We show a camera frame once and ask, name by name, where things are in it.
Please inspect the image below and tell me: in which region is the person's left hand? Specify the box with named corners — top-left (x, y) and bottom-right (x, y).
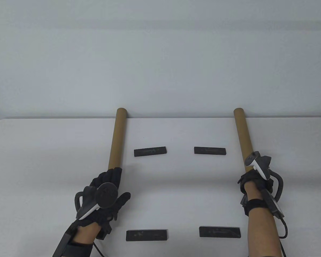
top-left (76, 167), bottom-right (131, 240)

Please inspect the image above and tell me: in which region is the person's right hand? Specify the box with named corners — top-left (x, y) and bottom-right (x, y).
top-left (238, 169), bottom-right (274, 214)

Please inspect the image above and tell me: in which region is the brown cardboard mailing tube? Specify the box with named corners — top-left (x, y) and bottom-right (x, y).
top-left (234, 108), bottom-right (255, 173)
top-left (108, 108), bottom-right (127, 170)

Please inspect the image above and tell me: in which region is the black bar paperweight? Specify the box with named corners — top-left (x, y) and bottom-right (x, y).
top-left (194, 147), bottom-right (227, 155)
top-left (199, 226), bottom-right (241, 238)
top-left (126, 229), bottom-right (168, 241)
top-left (134, 146), bottom-right (167, 157)

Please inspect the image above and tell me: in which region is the person's left forearm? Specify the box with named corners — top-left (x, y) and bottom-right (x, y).
top-left (72, 222), bottom-right (102, 245)

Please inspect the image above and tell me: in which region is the person's right forearm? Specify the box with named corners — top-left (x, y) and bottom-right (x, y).
top-left (243, 182), bottom-right (282, 257)

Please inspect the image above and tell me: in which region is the gray tracking controller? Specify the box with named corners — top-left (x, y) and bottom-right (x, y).
top-left (74, 183), bottom-right (119, 220)
top-left (245, 151), bottom-right (284, 200)

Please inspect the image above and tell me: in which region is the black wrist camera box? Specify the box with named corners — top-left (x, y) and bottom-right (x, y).
top-left (262, 189), bottom-right (285, 218)
top-left (53, 224), bottom-right (79, 257)

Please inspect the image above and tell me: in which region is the thin dark cable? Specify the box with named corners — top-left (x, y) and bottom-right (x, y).
top-left (94, 242), bottom-right (105, 257)
top-left (278, 217), bottom-right (288, 257)

